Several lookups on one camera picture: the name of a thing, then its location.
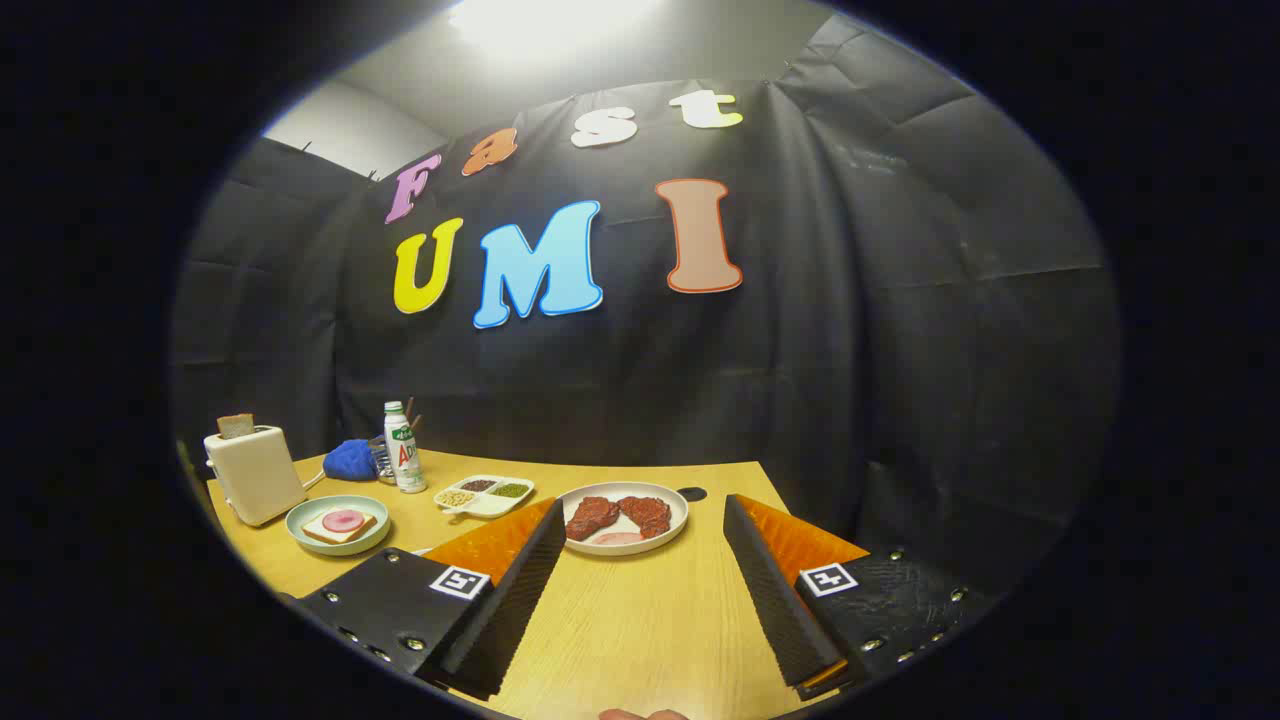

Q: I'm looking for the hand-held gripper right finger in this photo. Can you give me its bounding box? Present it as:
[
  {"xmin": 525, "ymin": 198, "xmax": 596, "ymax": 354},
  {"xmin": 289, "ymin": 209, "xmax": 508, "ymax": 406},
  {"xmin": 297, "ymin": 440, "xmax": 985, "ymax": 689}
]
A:
[{"xmin": 722, "ymin": 493, "xmax": 976, "ymax": 701}]

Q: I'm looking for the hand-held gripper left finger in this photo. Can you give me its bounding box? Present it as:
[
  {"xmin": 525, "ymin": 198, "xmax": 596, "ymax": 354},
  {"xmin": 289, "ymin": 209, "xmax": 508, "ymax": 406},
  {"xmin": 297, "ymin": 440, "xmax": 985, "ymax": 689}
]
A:
[{"xmin": 297, "ymin": 497, "xmax": 568, "ymax": 701}]

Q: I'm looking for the white divided dish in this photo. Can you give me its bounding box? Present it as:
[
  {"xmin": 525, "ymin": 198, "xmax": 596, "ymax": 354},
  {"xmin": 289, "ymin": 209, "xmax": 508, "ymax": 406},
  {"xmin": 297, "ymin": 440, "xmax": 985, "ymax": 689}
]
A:
[{"xmin": 433, "ymin": 475, "xmax": 536, "ymax": 519}]

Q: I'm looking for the dark red meat piece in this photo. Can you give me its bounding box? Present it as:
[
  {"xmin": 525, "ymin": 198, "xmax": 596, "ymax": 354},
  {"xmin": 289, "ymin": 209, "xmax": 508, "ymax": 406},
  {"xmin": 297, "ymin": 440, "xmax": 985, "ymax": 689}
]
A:
[
  {"xmin": 566, "ymin": 496, "xmax": 623, "ymax": 542},
  {"xmin": 618, "ymin": 495, "xmax": 672, "ymax": 539}
]

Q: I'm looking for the white bowl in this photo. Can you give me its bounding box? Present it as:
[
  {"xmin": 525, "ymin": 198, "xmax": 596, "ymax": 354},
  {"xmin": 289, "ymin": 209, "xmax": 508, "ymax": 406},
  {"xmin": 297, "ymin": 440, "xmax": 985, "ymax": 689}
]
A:
[{"xmin": 556, "ymin": 482, "xmax": 690, "ymax": 557}]

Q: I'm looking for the white drink bottle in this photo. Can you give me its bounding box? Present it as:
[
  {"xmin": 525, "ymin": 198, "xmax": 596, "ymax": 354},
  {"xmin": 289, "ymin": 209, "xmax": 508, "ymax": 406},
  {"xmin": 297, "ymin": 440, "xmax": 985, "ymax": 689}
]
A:
[{"xmin": 384, "ymin": 401, "xmax": 428, "ymax": 494}]

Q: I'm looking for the white sandwich bread slice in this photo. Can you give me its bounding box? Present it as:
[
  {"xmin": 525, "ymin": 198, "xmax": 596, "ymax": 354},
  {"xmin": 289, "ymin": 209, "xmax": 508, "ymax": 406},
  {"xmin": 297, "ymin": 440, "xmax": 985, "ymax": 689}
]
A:
[{"xmin": 301, "ymin": 508, "xmax": 379, "ymax": 546}]

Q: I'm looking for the blue fluffy cloth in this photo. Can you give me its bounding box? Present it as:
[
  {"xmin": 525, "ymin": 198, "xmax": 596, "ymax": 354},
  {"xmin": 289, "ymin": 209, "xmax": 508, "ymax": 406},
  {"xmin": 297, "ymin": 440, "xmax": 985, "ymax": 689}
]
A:
[{"xmin": 322, "ymin": 439, "xmax": 379, "ymax": 483}]

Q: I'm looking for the black backdrop cloth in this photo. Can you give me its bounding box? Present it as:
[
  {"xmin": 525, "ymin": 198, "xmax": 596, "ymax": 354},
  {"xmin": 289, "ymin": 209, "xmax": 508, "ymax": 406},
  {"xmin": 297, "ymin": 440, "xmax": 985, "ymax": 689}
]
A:
[{"xmin": 170, "ymin": 15, "xmax": 1123, "ymax": 591}]

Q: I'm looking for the light green plate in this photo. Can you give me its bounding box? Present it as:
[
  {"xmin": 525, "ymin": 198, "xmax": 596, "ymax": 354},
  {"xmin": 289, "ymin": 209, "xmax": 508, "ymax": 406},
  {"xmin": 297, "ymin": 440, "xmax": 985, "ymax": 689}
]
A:
[{"xmin": 285, "ymin": 495, "xmax": 392, "ymax": 557}]

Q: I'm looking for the cream white toaster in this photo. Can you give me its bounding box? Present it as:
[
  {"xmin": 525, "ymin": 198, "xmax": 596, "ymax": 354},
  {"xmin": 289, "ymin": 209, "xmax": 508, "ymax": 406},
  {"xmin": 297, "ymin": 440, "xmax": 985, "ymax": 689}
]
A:
[{"xmin": 204, "ymin": 425, "xmax": 309, "ymax": 528}]

